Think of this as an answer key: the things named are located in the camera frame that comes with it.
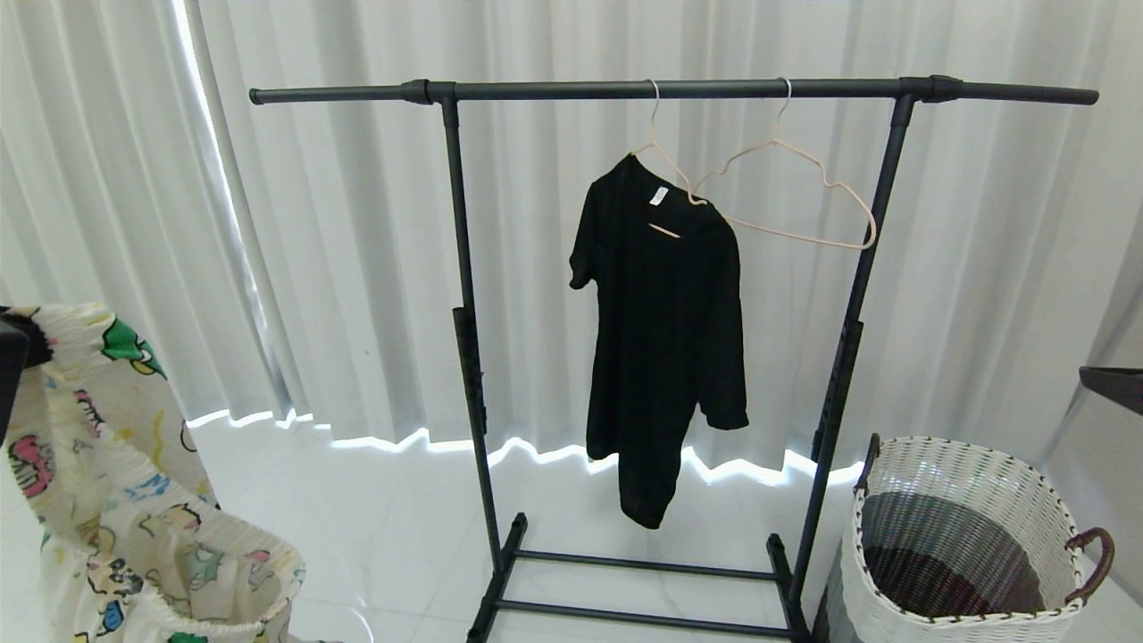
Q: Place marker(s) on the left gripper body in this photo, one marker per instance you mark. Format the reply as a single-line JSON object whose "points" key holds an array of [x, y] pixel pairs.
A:
{"points": [[11, 375]]}

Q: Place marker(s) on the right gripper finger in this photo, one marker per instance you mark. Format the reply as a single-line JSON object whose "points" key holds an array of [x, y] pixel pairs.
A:
{"points": [[1121, 388]]}

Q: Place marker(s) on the cream printed garment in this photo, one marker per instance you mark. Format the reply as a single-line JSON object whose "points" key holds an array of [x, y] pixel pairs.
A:
{"points": [[134, 536]]}

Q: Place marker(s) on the pink clothes hanger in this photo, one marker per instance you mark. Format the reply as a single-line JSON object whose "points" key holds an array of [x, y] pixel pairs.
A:
{"points": [[663, 231], [795, 234]]}

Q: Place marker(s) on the black T-shirt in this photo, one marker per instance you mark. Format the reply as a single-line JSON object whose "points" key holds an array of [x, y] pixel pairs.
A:
{"points": [[670, 357]]}

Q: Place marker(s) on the white laundry basket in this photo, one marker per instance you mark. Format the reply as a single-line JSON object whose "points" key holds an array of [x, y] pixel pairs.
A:
{"points": [[964, 464]]}

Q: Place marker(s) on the black clothes rack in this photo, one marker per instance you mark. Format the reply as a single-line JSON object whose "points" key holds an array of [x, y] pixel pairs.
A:
{"points": [[580, 89]]}

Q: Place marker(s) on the white curtain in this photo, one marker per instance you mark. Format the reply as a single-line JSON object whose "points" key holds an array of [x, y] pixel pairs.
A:
{"points": [[357, 223]]}

